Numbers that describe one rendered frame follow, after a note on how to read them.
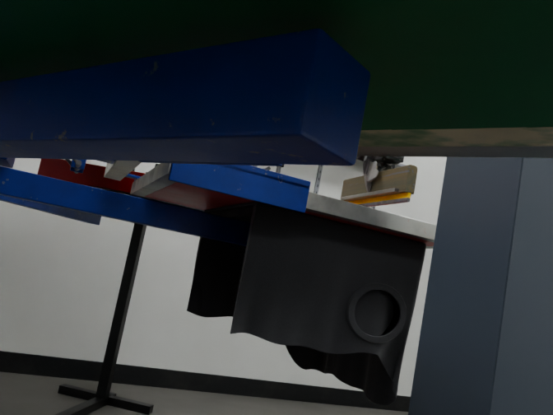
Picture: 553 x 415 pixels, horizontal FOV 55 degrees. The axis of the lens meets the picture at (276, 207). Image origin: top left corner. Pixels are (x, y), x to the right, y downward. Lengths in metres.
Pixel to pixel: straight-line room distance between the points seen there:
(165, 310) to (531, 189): 2.73
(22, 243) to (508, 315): 2.81
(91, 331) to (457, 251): 2.66
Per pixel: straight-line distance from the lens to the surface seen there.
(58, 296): 3.35
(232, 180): 1.08
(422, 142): 0.55
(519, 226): 0.96
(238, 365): 3.61
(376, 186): 1.55
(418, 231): 1.31
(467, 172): 1.05
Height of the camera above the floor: 0.80
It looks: 7 degrees up
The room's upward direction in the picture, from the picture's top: 11 degrees clockwise
